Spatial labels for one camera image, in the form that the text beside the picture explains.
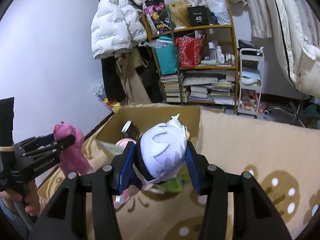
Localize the pink plush bear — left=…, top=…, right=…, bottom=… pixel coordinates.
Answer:
left=54, top=122, right=94, bottom=177

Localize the pink tissue pack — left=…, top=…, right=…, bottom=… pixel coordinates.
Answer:
left=112, top=189, right=131, bottom=209

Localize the green tissue pack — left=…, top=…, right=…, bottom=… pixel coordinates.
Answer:
left=157, top=164, right=190, bottom=193

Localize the white-haired plush doll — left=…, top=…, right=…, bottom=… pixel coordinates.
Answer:
left=127, top=114, right=190, bottom=196

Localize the person's left hand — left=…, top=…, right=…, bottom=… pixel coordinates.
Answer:
left=1, top=180, right=41, bottom=216

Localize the pink swirl roll plush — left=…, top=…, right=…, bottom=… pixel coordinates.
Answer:
left=116, top=138, right=136, bottom=149

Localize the beige flower-pattern blanket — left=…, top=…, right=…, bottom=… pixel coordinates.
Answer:
left=82, top=106, right=319, bottom=239

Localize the small black box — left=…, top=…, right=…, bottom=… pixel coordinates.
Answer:
left=121, top=120, right=139, bottom=141

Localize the brown cardboard box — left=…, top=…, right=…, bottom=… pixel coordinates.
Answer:
left=95, top=103, right=201, bottom=156

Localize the beige hanging coat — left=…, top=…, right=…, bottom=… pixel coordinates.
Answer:
left=116, top=48, right=151, bottom=105

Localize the white puffer jacket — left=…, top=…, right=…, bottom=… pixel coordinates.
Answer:
left=91, top=0, right=147, bottom=59

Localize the stack of books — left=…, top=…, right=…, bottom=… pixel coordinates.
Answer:
left=161, top=68, right=236, bottom=106

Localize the teal storage bag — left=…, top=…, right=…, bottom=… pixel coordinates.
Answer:
left=152, top=36, right=177, bottom=75

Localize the white rolling cart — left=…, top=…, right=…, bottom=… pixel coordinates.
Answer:
left=237, top=47, right=265, bottom=119

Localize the wooden bookshelf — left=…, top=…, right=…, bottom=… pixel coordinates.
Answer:
left=143, top=0, right=239, bottom=111

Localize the red gift bag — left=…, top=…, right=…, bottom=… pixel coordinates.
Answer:
left=175, top=36, right=204, bottom=68

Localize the pink black patterned bag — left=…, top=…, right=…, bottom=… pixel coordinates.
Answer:
left=143, top=0, right=170, bottom=34

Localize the blonde wig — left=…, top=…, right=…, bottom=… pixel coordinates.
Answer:
left=169, top=1, right=191, bottom=29

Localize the black box marked 40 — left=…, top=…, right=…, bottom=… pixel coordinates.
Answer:
left=187, top=6, right=209, bottom=27

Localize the clear plastic bag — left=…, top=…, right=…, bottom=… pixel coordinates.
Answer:
left=204, top=0, right=231, bottom=25

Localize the cream office chair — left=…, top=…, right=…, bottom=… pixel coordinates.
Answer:
left=265, top=0, right=320, bottom=128

